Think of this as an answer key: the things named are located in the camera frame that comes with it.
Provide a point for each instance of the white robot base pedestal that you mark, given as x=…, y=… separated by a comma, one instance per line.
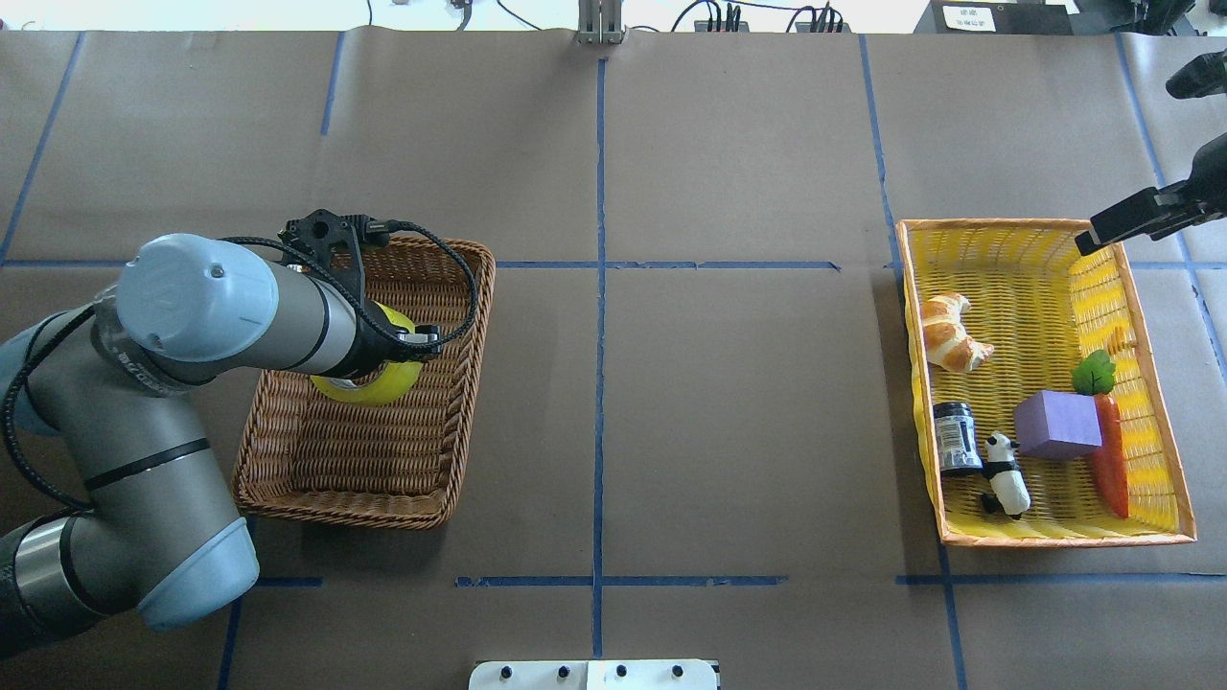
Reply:
x=651, y=673

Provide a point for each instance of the yellow tape roll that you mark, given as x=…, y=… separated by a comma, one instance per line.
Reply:
x=392, y=381

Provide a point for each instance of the small black jar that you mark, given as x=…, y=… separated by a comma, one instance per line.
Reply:
x=955, y=433

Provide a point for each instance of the panda figurine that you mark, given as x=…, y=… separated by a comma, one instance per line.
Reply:
x=1008, y=493

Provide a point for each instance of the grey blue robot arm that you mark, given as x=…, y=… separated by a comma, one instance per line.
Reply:
x=97, y=415

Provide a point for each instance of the aluminium frame post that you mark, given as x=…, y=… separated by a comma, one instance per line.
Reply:
x=600, y=22

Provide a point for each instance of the orange toy carrot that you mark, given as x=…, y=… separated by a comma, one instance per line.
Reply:
x=1095, y=377

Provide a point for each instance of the yellow plastic basket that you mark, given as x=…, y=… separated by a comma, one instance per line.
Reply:
x=1045, y=307

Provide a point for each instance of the toy croissant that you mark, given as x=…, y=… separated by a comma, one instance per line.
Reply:
x=947, y=343

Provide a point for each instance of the brown wicker basket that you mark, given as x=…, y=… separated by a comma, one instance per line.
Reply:
x=401, y=465

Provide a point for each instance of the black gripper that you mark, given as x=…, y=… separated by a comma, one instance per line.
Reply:
x=372, y=361

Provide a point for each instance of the purple cube block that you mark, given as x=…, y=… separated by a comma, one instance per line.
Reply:
x=1056, y=425

